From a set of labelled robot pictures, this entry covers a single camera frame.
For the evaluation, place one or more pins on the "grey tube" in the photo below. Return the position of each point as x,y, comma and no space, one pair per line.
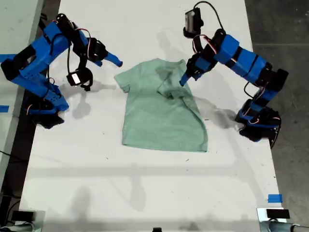
17,228
285,227

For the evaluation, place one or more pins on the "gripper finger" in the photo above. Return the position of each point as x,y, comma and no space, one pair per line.
197,76
186,77
98,63
114,60

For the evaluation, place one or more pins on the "pale green T-shirt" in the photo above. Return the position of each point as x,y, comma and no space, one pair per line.
154,120

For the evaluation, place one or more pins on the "blue tape square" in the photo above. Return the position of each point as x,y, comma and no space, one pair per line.
275,198

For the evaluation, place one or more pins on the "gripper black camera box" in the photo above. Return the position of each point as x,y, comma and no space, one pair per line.
76,79
192,20

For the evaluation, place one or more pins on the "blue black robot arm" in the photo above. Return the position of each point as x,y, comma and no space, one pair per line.
31,70

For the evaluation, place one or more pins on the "shiny metal bracket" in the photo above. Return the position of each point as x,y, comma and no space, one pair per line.
39,222
262,217

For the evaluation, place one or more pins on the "pale side table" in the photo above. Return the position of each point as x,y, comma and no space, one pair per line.
14,24

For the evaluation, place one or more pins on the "small black knob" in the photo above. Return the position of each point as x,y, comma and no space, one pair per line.
157,229

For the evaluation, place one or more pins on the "small black box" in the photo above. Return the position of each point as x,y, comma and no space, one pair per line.
277,213
23,215

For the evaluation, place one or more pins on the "black stand leg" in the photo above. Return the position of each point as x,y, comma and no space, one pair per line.
43,17

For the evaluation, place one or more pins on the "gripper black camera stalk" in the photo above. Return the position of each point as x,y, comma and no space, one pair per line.
196,44
83,63

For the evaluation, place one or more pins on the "blue taped robot arm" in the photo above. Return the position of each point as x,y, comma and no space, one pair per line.
251,62

